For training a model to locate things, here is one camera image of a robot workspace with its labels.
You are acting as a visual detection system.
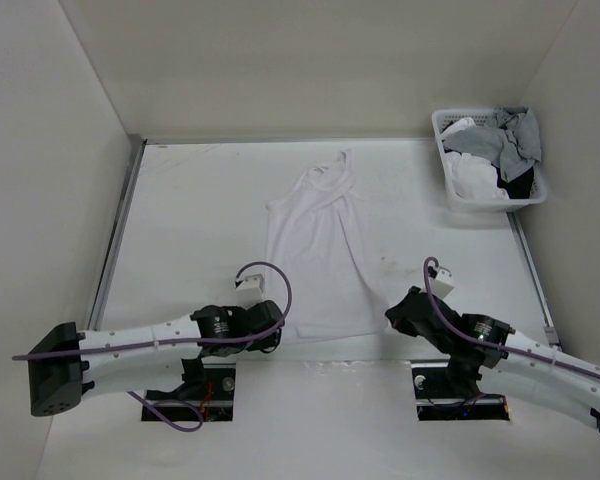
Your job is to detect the white garment in basket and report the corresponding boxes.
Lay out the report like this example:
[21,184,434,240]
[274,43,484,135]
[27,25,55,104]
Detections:
[444,131,508,201]

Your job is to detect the white front cover board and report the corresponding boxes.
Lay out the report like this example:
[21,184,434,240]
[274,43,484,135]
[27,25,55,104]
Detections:
[38,361,600,479]

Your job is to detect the metal left table rail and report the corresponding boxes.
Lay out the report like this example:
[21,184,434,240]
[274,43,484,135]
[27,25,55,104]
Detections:
[85,134,146,330]

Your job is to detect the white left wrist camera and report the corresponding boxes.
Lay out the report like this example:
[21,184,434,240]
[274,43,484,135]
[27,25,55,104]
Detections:
[234,274,264,306]

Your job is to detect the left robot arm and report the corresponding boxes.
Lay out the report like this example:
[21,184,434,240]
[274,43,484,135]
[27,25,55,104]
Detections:
[21,300,289,417]

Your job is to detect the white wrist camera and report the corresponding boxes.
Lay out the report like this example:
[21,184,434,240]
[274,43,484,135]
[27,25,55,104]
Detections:
[427,266,455,300]
[234,274,264,306]

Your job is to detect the black garment in basket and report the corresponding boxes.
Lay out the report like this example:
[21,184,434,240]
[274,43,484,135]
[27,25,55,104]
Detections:
[496,168,535,200]

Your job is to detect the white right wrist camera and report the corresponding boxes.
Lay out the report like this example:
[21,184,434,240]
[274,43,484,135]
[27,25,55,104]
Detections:
[427,266,455,300]

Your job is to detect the white tank top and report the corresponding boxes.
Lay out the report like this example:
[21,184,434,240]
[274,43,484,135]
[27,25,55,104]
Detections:
[265,151,388,344]

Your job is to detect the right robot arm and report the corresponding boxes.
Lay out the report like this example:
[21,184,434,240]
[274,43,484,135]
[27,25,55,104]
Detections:
[385,286,600,434]

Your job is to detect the grey tank top in basket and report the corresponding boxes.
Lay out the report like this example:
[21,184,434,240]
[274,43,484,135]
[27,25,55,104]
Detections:
[442,107,542,183]

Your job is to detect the white plastic laundry basket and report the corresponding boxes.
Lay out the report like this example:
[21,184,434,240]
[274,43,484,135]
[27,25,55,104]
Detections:
[431,107,548,213]

